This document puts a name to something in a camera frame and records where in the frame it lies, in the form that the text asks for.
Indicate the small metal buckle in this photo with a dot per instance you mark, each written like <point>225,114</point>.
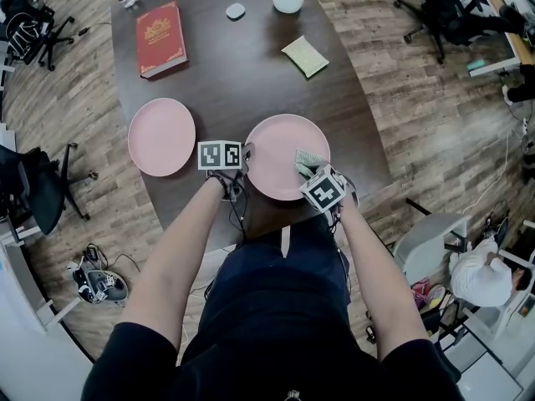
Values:
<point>293,396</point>

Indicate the pink plate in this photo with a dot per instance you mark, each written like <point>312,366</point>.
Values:
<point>276,148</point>
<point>161,137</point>

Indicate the black backpack white stripes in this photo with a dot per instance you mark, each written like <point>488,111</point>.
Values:
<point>25,34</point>

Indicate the person's left forearm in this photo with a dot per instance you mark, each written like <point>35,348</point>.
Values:
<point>175,274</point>

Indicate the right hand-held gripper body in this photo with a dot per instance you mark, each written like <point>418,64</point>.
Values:
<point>324,190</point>

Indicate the person's right forearm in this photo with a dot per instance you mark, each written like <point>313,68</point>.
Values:
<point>380,286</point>

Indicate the wooden desk white legs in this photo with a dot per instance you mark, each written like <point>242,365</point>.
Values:
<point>516,44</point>

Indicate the person's black clothing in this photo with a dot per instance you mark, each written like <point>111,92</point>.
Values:
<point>276,328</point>

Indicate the small white oval case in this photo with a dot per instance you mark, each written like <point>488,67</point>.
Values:
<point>235,11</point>

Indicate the grey domed backpack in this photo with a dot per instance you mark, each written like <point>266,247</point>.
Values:
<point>104,284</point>

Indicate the black office chair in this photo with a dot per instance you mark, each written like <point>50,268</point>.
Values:
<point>46,199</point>
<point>50,44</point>
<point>443,19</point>

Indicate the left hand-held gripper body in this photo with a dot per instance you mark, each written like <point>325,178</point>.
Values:
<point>219,155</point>

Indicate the pink bag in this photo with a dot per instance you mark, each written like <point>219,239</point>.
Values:
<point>421,290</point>

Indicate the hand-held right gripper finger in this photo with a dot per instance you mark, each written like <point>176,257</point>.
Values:
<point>315,170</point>

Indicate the red hardcover book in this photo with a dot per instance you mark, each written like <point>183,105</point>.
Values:
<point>161,38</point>

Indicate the yellow green sponge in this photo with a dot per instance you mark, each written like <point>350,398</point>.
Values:
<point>305,57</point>

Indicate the green patterned sponge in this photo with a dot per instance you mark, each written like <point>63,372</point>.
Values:
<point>307,157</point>

